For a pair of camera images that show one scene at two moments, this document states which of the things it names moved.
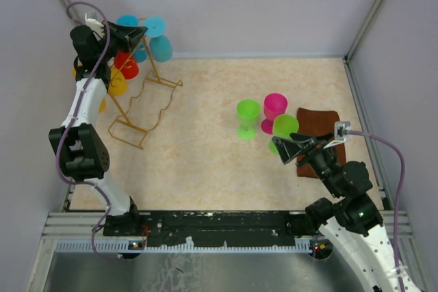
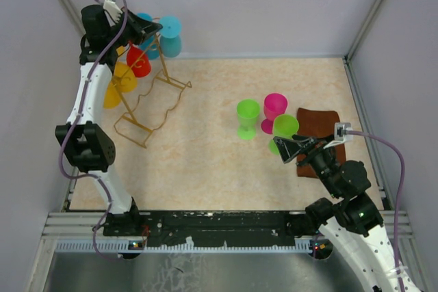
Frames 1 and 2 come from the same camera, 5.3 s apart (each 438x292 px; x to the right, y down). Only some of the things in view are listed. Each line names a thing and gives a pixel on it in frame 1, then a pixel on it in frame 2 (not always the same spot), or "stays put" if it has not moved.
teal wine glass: x=140 y=53 → x=151 y=42
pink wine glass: x=274 y=104 stays put
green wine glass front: x=248 y=111 stays put
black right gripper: x=289 y=149 stays put
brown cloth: x=317 y=123 stays put
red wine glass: x=126 y=63 → x=137 y=59
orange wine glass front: x=102 y=102 → x=112 y=97
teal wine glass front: x=161 y=46 → x=170 y=36
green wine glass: x=284 y=125 stays put
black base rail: x=209 y=228 stays put
